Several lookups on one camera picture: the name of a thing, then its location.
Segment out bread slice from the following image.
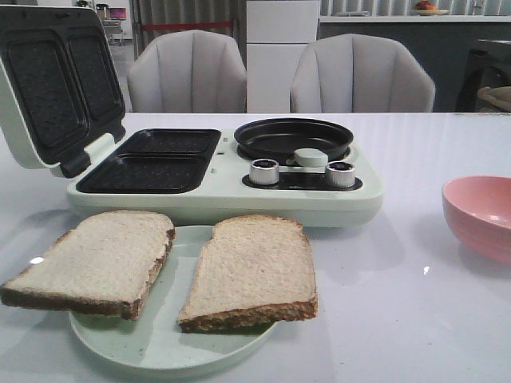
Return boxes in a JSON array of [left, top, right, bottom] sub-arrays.
[[177, 215, 318, 332], [1, 210, 175, 320]]

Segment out mint green breakfast maker lid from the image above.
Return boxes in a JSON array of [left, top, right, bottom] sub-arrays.
[[1, 5, 125, 178]]

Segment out pink bowl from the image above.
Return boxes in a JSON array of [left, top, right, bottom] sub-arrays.
[[442, 176, 510, 264]]

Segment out mint green breakfast maker base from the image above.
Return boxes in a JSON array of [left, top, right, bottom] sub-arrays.
[[67, 128, 383, 227]]

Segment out left silver control knob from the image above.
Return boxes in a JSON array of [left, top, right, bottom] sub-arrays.
[[248, 159, 279, 186]]

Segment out silver control knob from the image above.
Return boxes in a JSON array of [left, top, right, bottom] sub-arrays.
[[248, 159, 279, 186], [324, 160, 356, 188]]

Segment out black round frying pan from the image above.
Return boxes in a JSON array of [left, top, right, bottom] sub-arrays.
[[234, 117, 354, 165]]

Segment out right silver control knob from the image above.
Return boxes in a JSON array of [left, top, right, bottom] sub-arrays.
[[324, 160, 356, 188]]

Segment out left grey upholstered chair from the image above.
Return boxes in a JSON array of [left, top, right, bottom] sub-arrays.
[[127, 30, 247, 113]]

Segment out grey upholstered chair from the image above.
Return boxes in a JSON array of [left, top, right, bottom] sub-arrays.
[[290, 34, 436, 113], [127, 30, 247, 113]]

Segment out right grey upholstered chair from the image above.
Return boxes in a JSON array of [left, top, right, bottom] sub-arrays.
[[290, 34, 436, 113]]

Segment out white refrigerator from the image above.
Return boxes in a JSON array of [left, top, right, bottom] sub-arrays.
[[246, 1, 320, 113]]

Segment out red barrier belt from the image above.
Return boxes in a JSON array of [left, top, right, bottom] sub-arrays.
[[141, 20, 235, 31]]

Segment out mint green round plate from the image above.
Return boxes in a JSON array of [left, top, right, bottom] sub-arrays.
[[69, 226, 276, 377]]

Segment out dark grey counter cabinet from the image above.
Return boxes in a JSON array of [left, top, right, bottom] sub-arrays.
[[318, 14, 511, 113]]

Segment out fruit plate on counter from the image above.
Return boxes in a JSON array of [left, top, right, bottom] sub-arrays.
[[411, 0, 450, 16]]

